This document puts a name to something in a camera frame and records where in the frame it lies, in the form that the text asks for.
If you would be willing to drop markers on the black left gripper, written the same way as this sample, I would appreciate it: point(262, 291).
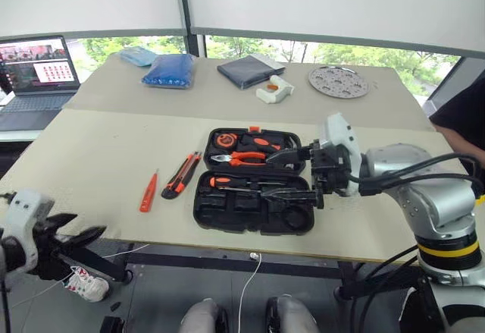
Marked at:
point(45, 245)

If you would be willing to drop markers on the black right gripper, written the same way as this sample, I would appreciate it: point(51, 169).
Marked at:
point(329, 170)

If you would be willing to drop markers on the person bare forearm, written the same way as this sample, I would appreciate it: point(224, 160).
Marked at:
point(460, 147)

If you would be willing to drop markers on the black plastic tool case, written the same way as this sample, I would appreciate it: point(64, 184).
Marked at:
point(250, 211)

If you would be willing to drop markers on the black table leg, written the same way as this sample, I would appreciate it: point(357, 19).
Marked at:
point(102, 262)

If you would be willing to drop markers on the white red sneaker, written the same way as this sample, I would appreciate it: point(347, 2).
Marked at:
point(87, 285)

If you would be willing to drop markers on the orange black tape measure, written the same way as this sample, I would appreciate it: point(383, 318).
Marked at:
point(226, 140)

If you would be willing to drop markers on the orange voltage tester pen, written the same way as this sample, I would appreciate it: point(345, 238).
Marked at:
point(148, 192)

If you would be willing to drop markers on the white holder with orange part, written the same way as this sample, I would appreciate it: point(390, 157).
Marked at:
point(274, 91)

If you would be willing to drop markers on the round perforated metal plate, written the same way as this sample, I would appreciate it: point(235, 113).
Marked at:
point(338, 82)

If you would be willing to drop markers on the white side table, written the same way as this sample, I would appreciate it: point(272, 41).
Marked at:
point(19, 135)

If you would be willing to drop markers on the orange black utility knife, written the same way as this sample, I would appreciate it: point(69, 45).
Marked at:
point(182, 177)

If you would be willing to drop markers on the dark grey folded cloth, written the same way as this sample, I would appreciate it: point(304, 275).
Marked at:
point(248, 69)

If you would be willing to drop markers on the grey rounded robot leg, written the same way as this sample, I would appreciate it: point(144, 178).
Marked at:
point(290, 314)
point(201, 316)

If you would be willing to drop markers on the open laptop computer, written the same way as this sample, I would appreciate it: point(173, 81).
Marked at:
point(36, 79)

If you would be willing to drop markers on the dark blue plastic bag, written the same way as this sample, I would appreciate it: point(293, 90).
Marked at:
point(170, 70)

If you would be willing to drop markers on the light blue plastic pack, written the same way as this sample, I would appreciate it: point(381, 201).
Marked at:
point(137, 56)

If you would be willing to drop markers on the person in black shirt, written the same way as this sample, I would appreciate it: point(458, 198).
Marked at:
point(464, 107)

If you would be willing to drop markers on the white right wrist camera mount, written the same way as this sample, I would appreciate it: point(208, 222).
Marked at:
point(341, 136)

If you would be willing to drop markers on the black window frame post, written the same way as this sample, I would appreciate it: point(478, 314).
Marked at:
point(189, 7)

